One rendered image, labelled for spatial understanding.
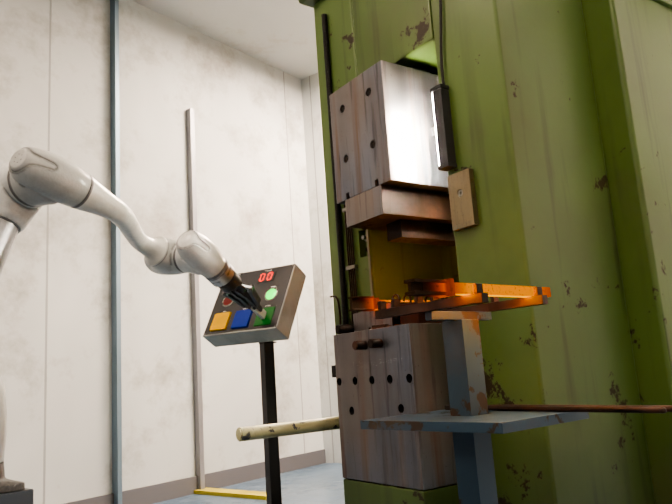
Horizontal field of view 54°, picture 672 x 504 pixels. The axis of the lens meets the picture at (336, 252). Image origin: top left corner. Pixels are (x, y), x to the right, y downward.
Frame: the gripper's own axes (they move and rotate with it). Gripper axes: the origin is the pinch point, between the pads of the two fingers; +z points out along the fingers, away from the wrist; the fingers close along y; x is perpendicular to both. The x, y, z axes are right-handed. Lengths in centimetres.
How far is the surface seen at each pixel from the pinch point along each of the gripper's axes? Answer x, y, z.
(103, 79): 232, -223, 5
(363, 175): 34, 46, -20
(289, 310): 4.2, 6.9, 7.8
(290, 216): 266, -198, 211
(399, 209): 24, 56, -12
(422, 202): 31, 60, -5
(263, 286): 13.7, -5.0, 3.8
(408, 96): 56, 62, -29
